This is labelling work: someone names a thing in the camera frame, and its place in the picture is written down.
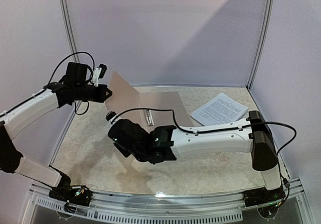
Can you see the aluminium frame post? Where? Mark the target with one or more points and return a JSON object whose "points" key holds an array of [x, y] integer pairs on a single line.
{"points": [[73, 49], [261, 42]]}

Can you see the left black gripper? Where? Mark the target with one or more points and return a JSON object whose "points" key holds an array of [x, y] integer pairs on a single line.
{"points": [[101, 97]]}

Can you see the left aluminium frame post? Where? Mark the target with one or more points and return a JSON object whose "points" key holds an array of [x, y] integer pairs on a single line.
{"points": [[73, 49]]}

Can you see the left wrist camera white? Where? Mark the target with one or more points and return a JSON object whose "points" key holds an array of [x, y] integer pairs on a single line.
{"points": [[98, 73]]}

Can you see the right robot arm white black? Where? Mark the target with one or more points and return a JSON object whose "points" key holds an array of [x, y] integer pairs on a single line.
{"points": [[169, 143]]}

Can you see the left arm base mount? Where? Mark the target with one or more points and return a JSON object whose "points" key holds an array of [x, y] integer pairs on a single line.
{"points": [[77, 195]]}

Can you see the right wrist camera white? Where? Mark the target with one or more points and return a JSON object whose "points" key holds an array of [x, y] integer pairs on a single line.
{"points": [[110, 116]]}

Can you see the stack of printed papers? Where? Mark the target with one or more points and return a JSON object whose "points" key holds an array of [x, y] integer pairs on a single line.
{"points": [[219, 110]]}

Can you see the perforated metal strip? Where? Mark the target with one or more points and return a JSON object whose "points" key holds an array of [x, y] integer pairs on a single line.
{"points": [[48, 211]]}

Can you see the right aluminium frame post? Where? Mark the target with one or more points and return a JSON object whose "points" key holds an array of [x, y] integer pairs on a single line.
{"points": [[261, 42]]}

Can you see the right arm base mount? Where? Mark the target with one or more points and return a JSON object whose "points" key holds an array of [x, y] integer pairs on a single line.
{"points": [[261, 195]]}

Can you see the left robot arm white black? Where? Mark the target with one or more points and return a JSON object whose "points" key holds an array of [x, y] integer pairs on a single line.
{"points": [[80, 83]]}

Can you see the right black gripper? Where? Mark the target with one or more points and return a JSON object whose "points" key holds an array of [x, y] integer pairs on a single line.
{"points": [[123, 149]]}

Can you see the metal folder clip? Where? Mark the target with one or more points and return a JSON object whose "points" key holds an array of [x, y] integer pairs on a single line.
{"points": [[149, 118]]}

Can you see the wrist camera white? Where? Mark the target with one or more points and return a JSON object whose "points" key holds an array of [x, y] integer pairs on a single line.
{"points": [[98, 73], [110, 116]]}

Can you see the aluminium front rail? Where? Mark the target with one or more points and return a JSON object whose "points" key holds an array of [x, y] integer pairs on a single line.
{"points": [[294, 207]]}

